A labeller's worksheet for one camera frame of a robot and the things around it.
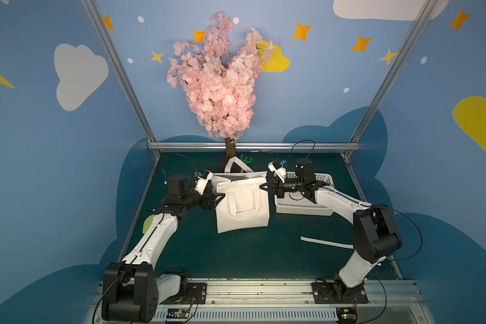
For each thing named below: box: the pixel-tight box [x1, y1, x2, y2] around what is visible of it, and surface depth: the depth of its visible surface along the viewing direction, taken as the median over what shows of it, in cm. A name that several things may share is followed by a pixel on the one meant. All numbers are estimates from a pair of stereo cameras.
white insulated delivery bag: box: [211, 155, 270, 234], surface depth 84 cm
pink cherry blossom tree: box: [166, 10, 275, 162], surface depth 72 cm
